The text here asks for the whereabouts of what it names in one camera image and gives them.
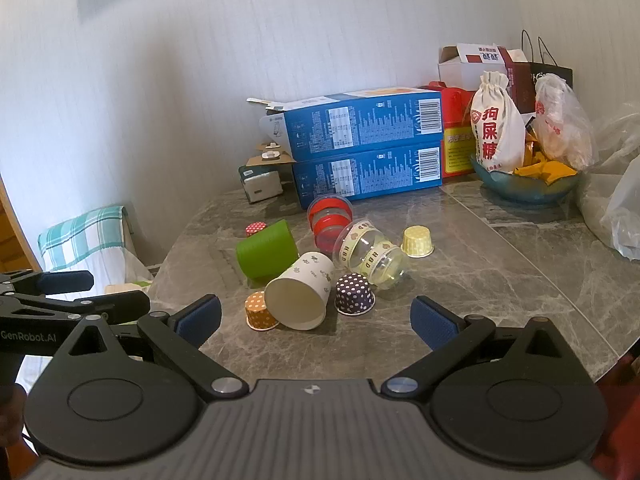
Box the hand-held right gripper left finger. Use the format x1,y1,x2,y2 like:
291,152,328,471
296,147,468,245
50,294,249,403

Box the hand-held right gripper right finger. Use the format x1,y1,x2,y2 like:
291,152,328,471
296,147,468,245
381,296,591,401

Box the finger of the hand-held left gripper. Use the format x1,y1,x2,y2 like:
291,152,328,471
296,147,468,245
0,270,95,296
0,290,152,327

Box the white printed paper cup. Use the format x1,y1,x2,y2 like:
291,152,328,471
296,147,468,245
264,251,336,331

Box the orange dotted baking cup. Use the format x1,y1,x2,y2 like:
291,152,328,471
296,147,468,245
244,291,279,331

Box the yellow paper baking cup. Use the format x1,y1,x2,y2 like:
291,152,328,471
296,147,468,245
401,226,434,258

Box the purple dotted baking cup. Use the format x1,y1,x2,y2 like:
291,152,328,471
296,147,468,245
334,273,376,316

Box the clear plastic cup with ribbon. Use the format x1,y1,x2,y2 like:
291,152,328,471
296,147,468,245
332,218,411,292

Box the green cup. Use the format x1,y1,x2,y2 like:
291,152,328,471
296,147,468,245
235,219,299,282

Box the red clear plastic cup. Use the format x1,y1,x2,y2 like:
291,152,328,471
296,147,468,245
306,194,355,255

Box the teal plaid cloth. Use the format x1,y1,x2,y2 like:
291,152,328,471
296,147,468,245
37,204,130,271

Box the small white green box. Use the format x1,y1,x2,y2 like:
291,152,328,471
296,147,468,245
237,165,284,205

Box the blue glass bowl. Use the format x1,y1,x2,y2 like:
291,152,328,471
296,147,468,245
470,154,584,205

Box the blue cardboard box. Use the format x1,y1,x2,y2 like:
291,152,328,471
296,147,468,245
246,86,444,163
245,141,444,210

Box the orange snack packets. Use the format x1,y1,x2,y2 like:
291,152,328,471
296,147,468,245
512,116,579,184

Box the dark red cloth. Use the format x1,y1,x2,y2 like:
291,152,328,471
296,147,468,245
592,340,640,480

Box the large translucent plastic bag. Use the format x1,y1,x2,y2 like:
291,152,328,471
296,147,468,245
575,110,640,262

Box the clear red printed plastic bag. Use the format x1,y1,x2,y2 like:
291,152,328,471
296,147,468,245
534,73,598,171

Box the white box with red label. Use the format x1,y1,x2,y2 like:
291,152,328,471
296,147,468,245
438,42,511,92

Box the dark red box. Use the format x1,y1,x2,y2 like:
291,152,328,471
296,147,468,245
501,49,539,115

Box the black paper bag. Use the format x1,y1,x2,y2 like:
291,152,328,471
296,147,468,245
520,30,575,92

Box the wooden frame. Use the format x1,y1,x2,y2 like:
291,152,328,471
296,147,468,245
0,175,41,274

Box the white cloth drawstring pouch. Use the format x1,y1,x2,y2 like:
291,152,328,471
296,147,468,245
470,71,527,174

